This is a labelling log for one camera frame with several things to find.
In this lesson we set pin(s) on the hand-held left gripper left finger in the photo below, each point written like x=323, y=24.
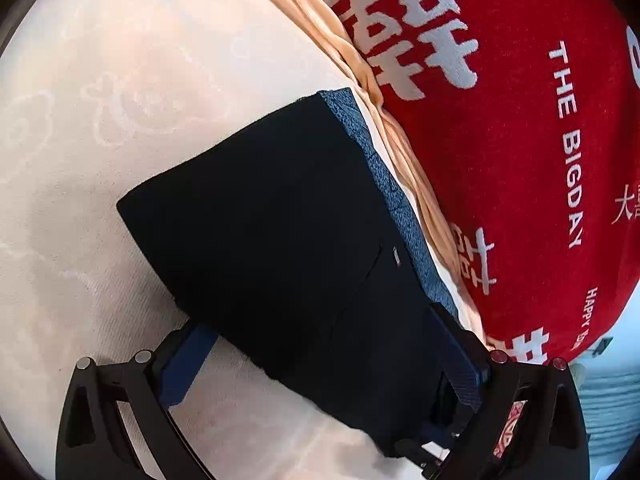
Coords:
x=187, y=365

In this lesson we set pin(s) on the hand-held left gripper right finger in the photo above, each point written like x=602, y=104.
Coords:
x=462, y=365

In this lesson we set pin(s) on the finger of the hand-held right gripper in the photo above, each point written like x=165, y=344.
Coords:
x=415, y=452

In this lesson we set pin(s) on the black pants with blue trim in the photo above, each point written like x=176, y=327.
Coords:
x=280, y=240

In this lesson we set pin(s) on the red embroidered pillow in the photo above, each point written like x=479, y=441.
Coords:
x=510, y=427

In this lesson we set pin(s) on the light blue striped cloth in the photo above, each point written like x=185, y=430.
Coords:
x=600, y=400

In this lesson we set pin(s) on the red printed blanket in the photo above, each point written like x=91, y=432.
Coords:
x=500, y=135

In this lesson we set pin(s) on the cream patterned bed sheet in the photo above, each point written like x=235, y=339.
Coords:
x=125, y=85

